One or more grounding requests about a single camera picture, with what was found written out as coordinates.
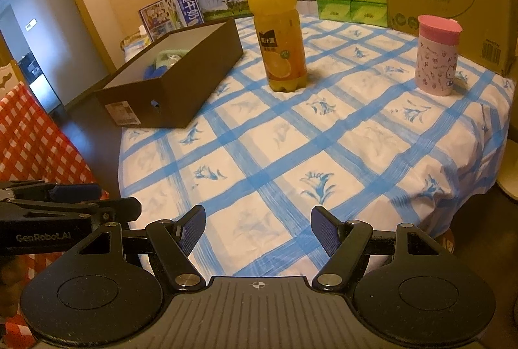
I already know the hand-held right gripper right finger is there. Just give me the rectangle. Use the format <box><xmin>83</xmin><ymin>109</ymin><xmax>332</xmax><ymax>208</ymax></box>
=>
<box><xmin>311</xmin><ymin>205</ymin><xmax>458</xmax><ymax>292</ymax></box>

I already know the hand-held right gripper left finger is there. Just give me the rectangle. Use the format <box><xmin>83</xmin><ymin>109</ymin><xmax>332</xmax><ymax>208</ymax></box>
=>
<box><xmin>54</xmin><ymin>205</ymin><xmax>207</xmax><ymax>293</ymax></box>

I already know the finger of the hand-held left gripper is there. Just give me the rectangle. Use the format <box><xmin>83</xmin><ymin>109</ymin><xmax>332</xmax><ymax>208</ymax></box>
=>
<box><xmin>0</xmin><ymin>197</ymin><xmax>142</xmax><ymax>223</ymax></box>
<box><xmin>0</xmin><ymin>180</ymin><xmax>100</xmax><ymax>202</ymax></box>

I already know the blue fuzzy sock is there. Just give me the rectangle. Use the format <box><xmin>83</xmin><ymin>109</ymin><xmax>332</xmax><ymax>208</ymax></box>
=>
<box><xmin>143</xmin><ymin>63</ymin><xmax>166</xmax><ymax>79</ymax></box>

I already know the brown shoe box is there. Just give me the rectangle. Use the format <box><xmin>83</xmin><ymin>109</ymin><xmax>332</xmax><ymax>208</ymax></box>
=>
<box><xmin>94</xmin><ymin>18</ymin><xmax>244</xmax><ymax>130</ymax></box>

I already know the pale green fuzzy sock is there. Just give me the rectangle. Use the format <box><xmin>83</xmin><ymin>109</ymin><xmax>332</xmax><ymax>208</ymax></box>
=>
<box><xmin>156</xmin><ymin>50</ymin><xmax>185</xmax><ymax>66</ymax></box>

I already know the red checked cloth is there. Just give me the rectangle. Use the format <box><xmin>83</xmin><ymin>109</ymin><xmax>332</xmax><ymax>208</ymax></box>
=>
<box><xmin>0</xmin><ymin>84</ymin><xmax>110</xmax><ymax>349</ymax></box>

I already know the carved white chair back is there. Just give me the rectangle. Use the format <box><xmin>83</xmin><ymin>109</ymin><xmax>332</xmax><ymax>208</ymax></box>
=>
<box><xmin>0</xmin><ymin>60</ymin><xmax>21</xmax><ymax>93</ymax></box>

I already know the white fan stand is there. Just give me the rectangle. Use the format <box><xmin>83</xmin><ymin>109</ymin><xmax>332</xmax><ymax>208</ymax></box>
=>
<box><xmin>497</xmin><ymin>171</ymin><xmax>518</xmax><ymax>202</ymax></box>

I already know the pink printed cup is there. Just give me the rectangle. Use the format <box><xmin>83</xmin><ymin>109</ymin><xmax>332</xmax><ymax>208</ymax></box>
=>
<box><xmin>415</xmin><ymin>15</ymin><xmax>463</xmax><ymax>96</ymax></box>

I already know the blue milk carton box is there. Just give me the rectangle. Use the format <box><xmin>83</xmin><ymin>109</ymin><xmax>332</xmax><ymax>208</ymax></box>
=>
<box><xmin>138</xmin><ymin>0</ymin><xmax>204</xmax><ymax>46</ymax></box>

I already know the orange juice bottle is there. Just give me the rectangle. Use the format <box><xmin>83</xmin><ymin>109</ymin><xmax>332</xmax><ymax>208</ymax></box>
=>
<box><xmin>247</xmin><ymin>0</ymin><xmax>307</xmax><ymax>93</ymax></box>

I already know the green white milk carton box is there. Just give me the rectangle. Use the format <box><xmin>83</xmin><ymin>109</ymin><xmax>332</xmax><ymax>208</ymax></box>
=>
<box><xmin>195</xmin><ymin>0</ymin><xmax>253</xmax><ymax>22</ymax></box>

